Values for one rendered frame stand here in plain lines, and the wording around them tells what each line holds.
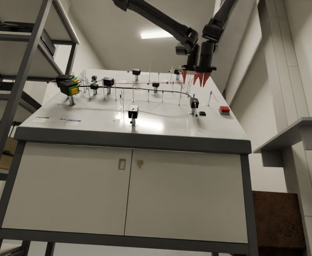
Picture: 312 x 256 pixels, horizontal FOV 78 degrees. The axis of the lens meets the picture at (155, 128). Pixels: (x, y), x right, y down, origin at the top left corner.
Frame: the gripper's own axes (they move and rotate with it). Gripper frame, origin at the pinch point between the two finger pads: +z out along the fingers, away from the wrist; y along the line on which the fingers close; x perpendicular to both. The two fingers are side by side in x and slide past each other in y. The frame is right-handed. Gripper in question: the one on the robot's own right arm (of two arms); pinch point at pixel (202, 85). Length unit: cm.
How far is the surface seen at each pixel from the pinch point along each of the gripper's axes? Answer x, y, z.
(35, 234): 41, 72, 61
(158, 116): -9.0, 21.1, 20.9
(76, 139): 14, 61, 27
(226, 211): 31, -13, 51
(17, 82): -5, 99, 4
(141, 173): 21, 28, 40
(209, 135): 7.6, -5.6, 23.8
